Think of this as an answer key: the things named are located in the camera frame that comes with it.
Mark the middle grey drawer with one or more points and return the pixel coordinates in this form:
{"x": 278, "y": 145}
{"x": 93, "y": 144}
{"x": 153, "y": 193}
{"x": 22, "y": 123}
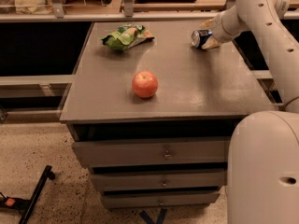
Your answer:
{"x": 160, "y": 180}

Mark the black stand leg left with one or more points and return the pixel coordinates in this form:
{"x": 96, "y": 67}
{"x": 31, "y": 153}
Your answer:
{"x": 23, "y": 206}

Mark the green chip bag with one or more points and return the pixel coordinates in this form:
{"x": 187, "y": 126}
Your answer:
{"x": 127, "y": 36}

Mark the top grey drawer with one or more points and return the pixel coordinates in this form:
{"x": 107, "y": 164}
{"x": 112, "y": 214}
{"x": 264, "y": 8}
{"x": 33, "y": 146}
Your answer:
{"x": 146, "y": 152}

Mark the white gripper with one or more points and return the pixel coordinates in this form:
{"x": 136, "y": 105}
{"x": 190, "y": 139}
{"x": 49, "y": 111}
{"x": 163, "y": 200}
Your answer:
{"x": 220, "y": 29}

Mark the red apple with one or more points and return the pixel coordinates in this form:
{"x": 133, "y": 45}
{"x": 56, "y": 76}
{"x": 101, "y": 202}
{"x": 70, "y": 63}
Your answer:
{"x": 144, "y": 84}

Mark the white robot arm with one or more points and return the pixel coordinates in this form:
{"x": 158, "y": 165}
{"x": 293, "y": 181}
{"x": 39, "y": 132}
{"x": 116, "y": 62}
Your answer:
{"x": 263, "y": 156}

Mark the grey drawer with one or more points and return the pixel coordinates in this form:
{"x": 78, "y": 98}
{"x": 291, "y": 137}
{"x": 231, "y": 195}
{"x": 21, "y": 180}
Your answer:
{"x": 160, "y": 180}
{"x": 160, "y": 199}
{"x": 146, "y": 152}

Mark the bottom grey drawer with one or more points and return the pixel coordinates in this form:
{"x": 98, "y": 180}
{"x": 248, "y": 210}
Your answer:
{"x": 160, "y": 199}

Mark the metal shelf rail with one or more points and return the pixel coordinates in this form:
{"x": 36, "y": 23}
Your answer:
{"x": 116, "y": 10}

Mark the grey drawer cabinet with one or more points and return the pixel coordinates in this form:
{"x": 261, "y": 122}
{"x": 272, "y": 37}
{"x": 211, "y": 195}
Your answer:
{"x": 200, "y": 94}

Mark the blue pepsi can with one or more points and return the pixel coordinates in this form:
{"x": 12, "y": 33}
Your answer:
{"x": 200, "y": 37}

